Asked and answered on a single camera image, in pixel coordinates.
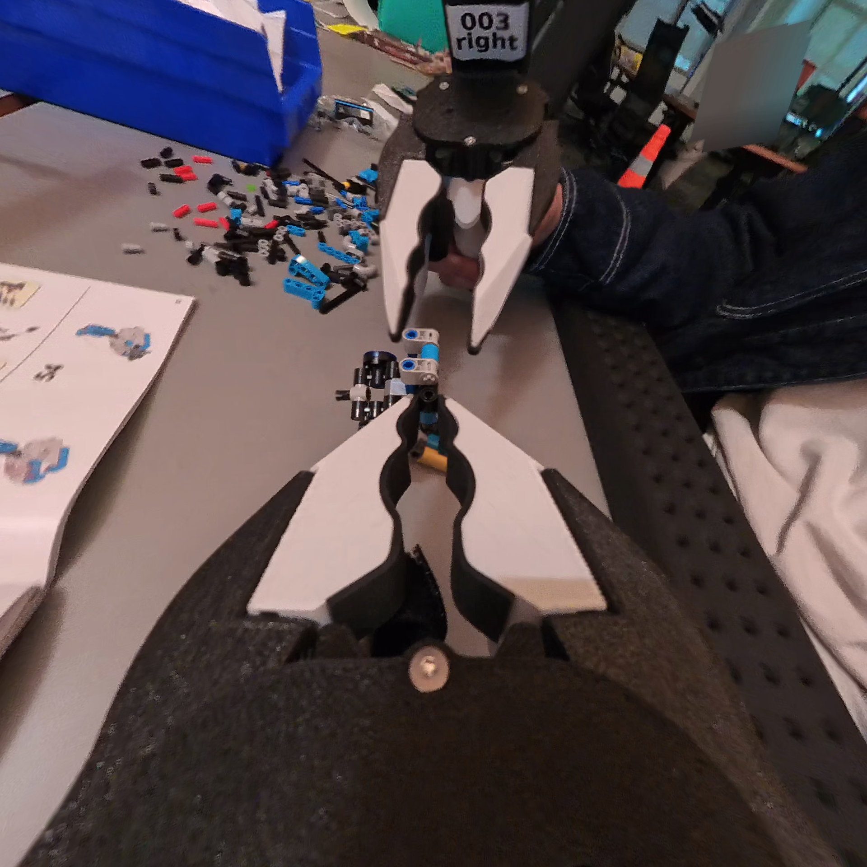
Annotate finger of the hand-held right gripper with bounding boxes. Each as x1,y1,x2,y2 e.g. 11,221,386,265
378,160,444,343
467,164,537,356

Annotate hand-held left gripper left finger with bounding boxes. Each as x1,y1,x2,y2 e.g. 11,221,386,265
247,395,415,636

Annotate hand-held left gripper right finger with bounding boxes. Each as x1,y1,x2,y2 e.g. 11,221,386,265
440,395,606,644

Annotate grey gear dark-blue ball assembly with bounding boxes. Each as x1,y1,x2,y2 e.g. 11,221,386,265
334,351,407,424

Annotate person's right forearm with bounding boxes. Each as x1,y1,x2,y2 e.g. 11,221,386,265
528,132,867,394

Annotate grey desk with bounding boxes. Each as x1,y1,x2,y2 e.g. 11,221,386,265
0,27,611,867

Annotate person's right hand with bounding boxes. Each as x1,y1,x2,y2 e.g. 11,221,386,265
430,249,486,292

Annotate white plastic bag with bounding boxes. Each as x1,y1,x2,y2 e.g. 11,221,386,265
369,81,417,116

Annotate wooden model pieces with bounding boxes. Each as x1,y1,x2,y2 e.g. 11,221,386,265
359,30,451,75

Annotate pile of small building pieces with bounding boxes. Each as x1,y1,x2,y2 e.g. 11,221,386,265
122,145,383,316

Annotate clear bag blue label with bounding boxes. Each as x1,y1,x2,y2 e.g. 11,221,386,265
315,95,380,133

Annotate green plastic bin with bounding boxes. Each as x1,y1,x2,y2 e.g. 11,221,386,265
376,0,449,38

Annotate black equipment stand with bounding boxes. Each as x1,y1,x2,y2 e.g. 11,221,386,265
528,0,692,136

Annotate orange traffic cone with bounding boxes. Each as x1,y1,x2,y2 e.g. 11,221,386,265
618,124,673,189

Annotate black perforated panel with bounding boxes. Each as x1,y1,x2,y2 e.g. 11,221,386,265
552,301,867,867

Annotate crumpled clear plastic bag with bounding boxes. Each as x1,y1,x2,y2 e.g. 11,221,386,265
176,0,289,92

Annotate person's white garment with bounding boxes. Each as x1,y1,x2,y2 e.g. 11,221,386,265
704,389,867,739

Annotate instruction booklet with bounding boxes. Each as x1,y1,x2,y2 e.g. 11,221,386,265
0,263,197,654

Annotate blue plastic storage bin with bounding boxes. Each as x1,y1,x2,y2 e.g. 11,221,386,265
0,0,322,167

